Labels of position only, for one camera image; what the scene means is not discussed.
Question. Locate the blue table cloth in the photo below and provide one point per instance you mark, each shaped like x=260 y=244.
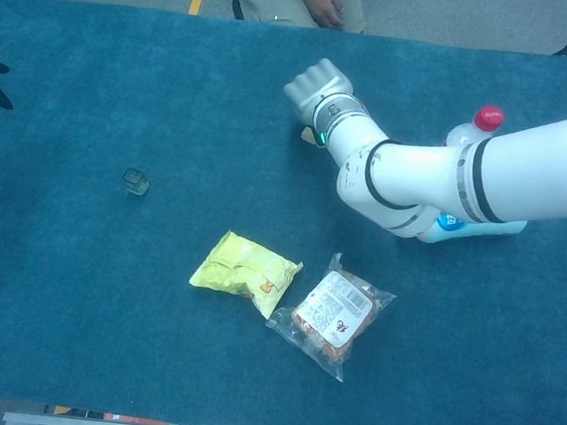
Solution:
x=104 y=306

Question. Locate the small white green cube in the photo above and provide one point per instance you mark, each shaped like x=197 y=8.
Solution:
x=135 y=182

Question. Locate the yellow-green snack bag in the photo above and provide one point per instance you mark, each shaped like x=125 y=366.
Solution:
x=248 y=269

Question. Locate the clear soda bottle red cap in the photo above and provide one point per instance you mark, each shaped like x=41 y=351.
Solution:
x=478 y=123

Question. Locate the small yellow eraser box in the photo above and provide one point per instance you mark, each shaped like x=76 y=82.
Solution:
x=307 y=134

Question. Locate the clear packaged bread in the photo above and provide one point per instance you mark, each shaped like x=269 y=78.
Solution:
x=334 y=313

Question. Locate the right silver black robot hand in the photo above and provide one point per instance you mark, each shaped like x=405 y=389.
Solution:
x=315 y=87

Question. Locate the white milk bottle blue label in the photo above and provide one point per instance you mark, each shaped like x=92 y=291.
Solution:
x=478 y=228

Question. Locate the seated person beige trousers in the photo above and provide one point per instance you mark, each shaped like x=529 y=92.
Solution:
x=269 y=0

